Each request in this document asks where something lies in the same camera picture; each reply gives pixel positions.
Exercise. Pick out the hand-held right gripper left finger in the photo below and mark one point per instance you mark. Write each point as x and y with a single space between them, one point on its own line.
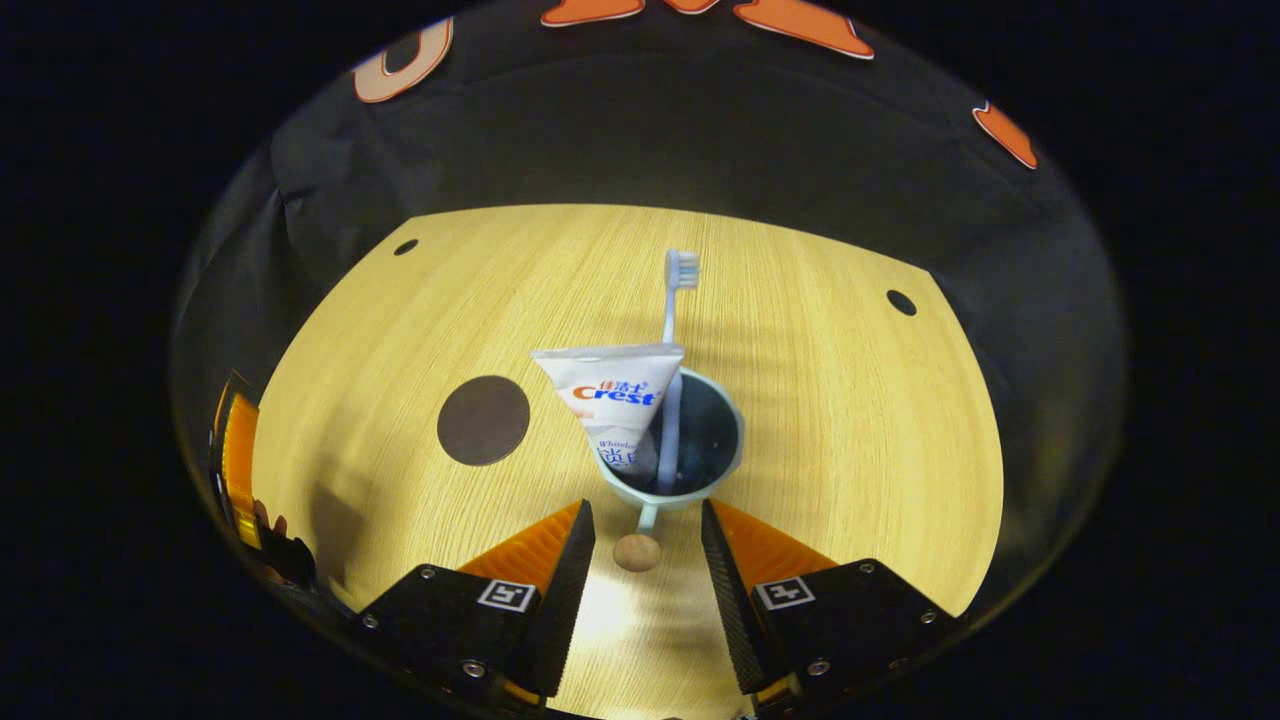
565 600

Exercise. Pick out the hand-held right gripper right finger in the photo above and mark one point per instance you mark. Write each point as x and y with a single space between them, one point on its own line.
730 610

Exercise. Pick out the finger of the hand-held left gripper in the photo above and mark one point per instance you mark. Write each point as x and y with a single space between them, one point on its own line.
240 460

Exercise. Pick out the dark round coaster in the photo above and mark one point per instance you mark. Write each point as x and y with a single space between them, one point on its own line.
483 420

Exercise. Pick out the white toothpaste tube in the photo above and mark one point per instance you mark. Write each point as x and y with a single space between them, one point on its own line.
610 390

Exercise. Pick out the white toothbrush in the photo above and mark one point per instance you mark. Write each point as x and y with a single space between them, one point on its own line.
670 330

